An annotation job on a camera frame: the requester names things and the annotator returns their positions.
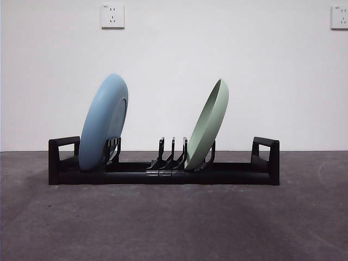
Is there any white wall power socket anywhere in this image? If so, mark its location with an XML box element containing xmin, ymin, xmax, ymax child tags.
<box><xmin>101</xmin><ymin>3</ymin><xmax>126</xmax><ymax>30</ymax></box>
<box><xmin>330</xmin><ymin>5</ymin><xmax>348</xmax><ymax>31</ymax></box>

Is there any blue round plate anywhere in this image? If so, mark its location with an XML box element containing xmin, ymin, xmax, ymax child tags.
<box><xmin>78</xmin><ymin>72</ymin><xmax>129</xmax><ymax>172</ymax></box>

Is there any pale green round plate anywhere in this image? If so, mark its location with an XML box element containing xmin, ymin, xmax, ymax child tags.
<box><xmin>184</xmin><ymin>78</ymin><xmax>230</xmax><ymax>172</ymax></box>

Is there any black plastic plate rack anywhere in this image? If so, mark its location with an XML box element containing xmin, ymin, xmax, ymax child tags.
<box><xmin>48</xmin><ymin>135</ymin><xmax>281</xmax><ymax>187</ymax></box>

